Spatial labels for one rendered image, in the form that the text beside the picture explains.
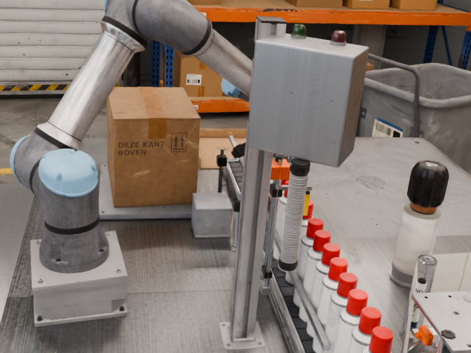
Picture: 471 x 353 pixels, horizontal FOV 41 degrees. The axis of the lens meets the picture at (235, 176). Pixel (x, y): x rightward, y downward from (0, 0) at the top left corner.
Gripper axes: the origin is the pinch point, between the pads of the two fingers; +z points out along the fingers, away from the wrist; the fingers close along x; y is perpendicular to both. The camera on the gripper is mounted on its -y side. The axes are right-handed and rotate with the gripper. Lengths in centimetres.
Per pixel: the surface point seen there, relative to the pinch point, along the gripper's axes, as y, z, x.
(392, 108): 110, -58, 152
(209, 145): -6, -23, 60
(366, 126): 103, -52, 174
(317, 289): -2, 22, -51
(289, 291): -1.9, 24.2, -30.9
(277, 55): -14, -17, -74
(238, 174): -2.1, -8.6, 25.8
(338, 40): -4, -20, -75
